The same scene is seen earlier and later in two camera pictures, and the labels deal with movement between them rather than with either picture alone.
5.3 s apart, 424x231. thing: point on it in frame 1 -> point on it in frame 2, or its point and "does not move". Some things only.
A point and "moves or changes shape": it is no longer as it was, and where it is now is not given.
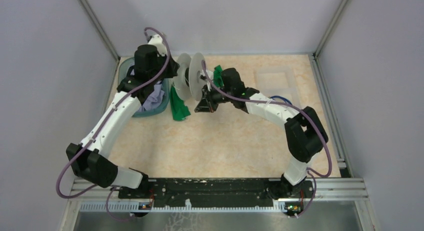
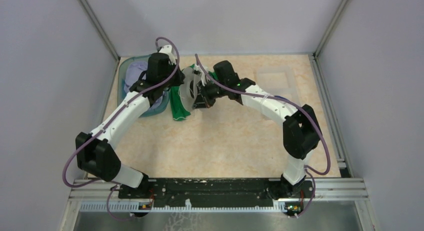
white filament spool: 192,79 moves or changes shape
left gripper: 173,66 -> 179,79
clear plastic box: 278,81 does not move
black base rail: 220,192 does not move
